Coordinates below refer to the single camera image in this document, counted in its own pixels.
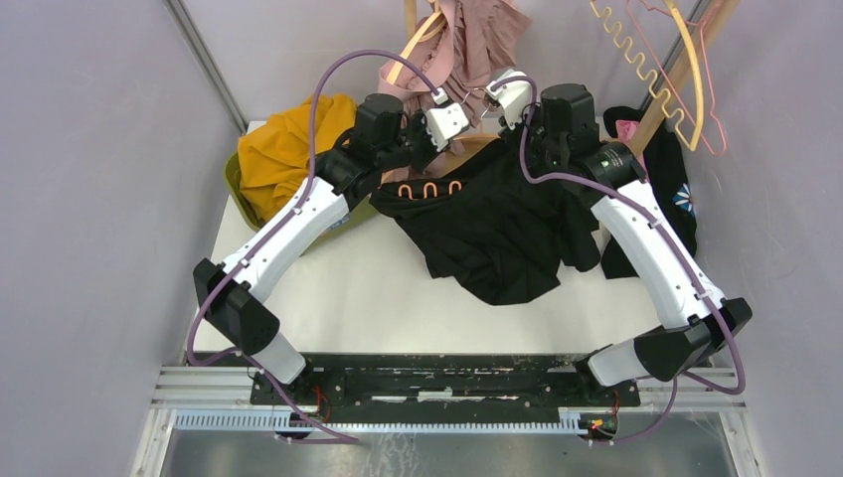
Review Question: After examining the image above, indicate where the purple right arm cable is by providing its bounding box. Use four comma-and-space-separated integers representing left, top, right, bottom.
487, 75, 749, 446

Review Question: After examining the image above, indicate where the olive green plastic basket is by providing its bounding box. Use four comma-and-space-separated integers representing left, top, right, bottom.
224, 152, 384, 254

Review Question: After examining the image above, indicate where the black cloth on table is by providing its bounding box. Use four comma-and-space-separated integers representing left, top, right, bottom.
602, 106, 698, 255

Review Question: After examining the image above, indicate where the black skirt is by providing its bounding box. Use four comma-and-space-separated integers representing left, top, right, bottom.
371, 139, 600, 306

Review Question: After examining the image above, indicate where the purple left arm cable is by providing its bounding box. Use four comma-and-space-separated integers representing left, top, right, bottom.
185, 50, 441, 446

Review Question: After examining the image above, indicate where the yellow skirt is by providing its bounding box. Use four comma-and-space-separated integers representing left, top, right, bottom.
238, 93, 357, 223

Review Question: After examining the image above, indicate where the grey slotted cable duct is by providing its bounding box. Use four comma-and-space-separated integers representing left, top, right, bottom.
172, 410, 584, 436

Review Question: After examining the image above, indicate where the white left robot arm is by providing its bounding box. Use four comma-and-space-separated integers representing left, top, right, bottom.
193, 93, 464, 404

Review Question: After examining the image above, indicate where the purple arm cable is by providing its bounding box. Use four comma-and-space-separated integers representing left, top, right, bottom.
185, 50, 441, 446
487, 75, 749, 446

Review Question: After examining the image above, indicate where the aluminium corner profile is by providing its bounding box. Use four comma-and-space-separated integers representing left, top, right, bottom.
656, 1, 723, 117
163, 0, 249, 135

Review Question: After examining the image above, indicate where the pink wire hanger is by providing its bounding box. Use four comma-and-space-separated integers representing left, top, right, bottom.
623, 0, 729, 157

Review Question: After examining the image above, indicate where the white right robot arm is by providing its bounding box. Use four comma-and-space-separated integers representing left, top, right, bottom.
486, 74, 753, 405

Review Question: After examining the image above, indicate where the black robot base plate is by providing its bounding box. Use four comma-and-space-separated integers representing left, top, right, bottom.
184, 352, 713, 425

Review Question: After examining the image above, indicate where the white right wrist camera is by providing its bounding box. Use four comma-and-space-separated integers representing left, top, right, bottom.
485, 69, 534, 130

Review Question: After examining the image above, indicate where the pink pleated skirt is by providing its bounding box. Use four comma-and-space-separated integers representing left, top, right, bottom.
377, 1, 533, 183

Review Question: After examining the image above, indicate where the aluminium corner profile right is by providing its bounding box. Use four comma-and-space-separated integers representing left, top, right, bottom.
656, 1, 723, 117

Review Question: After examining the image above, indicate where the aluminium corner profile left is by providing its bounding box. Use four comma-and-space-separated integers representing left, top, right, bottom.
163, 0, 249, 135

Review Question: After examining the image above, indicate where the small pink cloth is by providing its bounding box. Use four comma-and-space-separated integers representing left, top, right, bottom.
615, 119, 639, 144

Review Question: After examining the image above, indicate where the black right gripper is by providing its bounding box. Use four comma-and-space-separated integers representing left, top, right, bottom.
500, 95, 568, 170

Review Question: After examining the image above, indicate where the cream hanger of yellow skirt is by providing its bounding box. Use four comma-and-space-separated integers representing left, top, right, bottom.
589, 1, 706, 151

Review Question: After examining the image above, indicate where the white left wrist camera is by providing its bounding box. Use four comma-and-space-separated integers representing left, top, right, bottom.
423, 87, 470, 152

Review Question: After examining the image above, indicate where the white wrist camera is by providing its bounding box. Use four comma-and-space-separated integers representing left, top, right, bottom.
485, 69, 534, 130
423, 87, 470, 152

